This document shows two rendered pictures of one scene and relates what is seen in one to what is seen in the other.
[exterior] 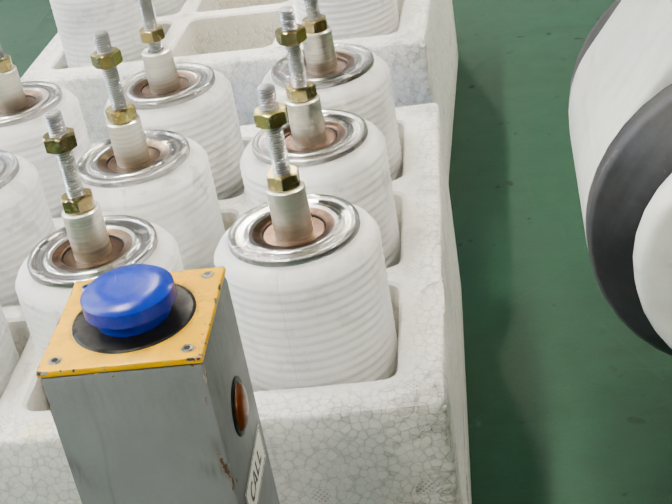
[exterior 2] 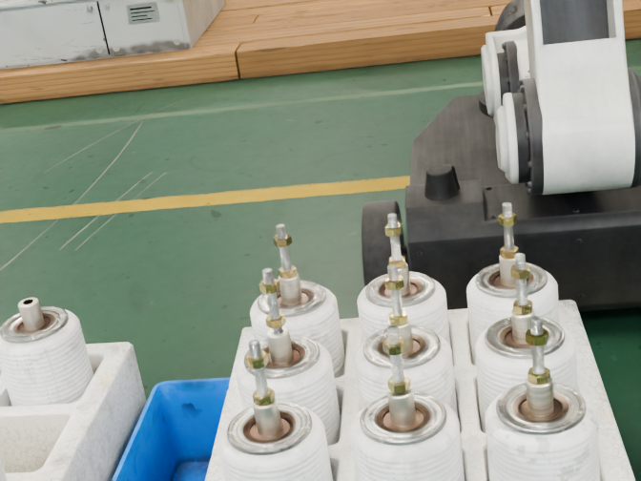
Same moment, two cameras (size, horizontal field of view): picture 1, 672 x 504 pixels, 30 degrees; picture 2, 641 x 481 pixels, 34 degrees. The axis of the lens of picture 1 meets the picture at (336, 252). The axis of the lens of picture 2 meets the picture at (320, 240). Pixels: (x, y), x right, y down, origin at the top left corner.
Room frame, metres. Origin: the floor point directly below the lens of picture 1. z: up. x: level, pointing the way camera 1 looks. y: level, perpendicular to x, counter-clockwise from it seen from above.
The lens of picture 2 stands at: (0.84, 0.98, 0.78)
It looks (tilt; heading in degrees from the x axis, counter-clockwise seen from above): 25 degrees down; 268
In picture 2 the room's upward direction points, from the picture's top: 8 degrees counter-clockwise
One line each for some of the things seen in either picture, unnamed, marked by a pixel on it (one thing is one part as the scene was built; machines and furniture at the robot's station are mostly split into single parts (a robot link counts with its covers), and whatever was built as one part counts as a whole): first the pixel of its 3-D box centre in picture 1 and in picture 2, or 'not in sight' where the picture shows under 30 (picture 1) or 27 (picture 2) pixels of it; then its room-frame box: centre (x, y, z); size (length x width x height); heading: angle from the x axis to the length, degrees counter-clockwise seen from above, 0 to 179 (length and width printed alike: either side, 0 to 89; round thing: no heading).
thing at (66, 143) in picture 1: (60, 140); (520, 271); (0.64, 0.14, 0.32); 0.02 x 0.02 x 0.01; 68
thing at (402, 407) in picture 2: not in sight; (402, 406); (0.77, 0.24, 0.26); 0.02 x 0.02 x 0.03
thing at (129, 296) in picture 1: (131, 305); not in sight; (0.46, 0.09, 0.32); 0.04 x 0.04 x 0.02
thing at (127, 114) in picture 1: (121, 112); (398, 317); (0.75, 0.12, 0.29); 0.02 x 0.02 x 0.01; 29
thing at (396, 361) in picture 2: not in sight; (397, 365); (0.77, 0.24, 0.30); 0.01 x 0.01 x 0.08
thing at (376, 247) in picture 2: not in sight; (385, 269); (0.72, -0.35, 0.10); 0.20 x 0.05 x 0.20; 80
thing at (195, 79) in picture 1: (164, 86); (281, 357); (0.87, 0.10, 0.25); 0.08 x 0.08 x 0.01
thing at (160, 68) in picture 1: (160, 70); (279, 345); (0.87, 0.10, 0.26); 0.02 x 0.02 x 0.03
